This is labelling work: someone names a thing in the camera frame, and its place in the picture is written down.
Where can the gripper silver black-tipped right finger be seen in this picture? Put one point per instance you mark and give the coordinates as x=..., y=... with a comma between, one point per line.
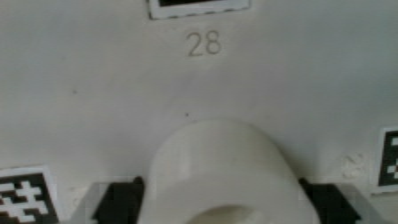
x=339, y=203

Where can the white cylindrical table leg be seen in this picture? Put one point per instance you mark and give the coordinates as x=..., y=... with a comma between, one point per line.
x=220, y=180

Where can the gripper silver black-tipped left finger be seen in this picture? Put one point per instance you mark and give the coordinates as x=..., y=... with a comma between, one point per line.
x=110, y=203

